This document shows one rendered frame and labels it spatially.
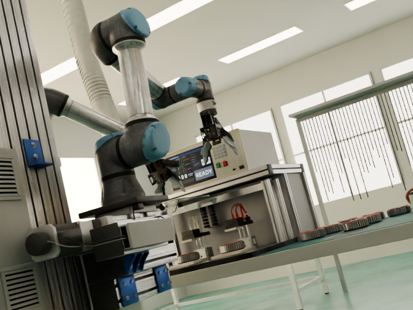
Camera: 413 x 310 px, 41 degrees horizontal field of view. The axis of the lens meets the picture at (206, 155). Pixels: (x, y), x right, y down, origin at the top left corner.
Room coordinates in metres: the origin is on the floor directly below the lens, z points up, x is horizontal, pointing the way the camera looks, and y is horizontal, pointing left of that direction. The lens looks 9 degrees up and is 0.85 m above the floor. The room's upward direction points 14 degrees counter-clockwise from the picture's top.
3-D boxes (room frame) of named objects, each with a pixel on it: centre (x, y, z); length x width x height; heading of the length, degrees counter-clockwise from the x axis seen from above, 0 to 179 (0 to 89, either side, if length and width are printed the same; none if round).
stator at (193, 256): (2.61, 0.20, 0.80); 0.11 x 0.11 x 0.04
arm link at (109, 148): (1.85, 0.30, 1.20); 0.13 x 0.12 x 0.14; 62
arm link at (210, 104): (2.23, -0.05, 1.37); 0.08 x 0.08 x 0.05
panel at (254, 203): (2.77, -0.03, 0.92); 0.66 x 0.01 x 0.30; 61
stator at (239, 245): (2.49, -0.01, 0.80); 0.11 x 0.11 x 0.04
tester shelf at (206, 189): (2.83, -0.06, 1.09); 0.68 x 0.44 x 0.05; 61
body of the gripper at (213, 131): (2.22, -0.05, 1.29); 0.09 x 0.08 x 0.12; 159
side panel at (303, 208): (2.74, -0.39, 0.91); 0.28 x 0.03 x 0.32; 151
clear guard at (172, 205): (2.63, 0.22, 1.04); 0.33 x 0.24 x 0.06; 151
